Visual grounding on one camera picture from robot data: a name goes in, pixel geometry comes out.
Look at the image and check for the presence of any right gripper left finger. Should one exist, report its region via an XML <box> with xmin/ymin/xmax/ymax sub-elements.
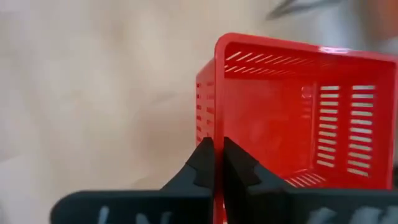
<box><xmin>160</xmin><ymin>136</ymin><xmax>216</xmax><ymax>191</ymax></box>

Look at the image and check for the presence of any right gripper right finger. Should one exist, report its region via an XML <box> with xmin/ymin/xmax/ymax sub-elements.
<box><xmin>223</xmin><ymin>136</ymin><xmax>293</xmax><ymax>191</ymax></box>

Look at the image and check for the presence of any red slotted plastic basket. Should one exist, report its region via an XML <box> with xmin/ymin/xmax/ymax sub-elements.
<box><xmin>195</xmin><ymin>32</ymin><xmax>398</xmax><ymax>224</ymax></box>

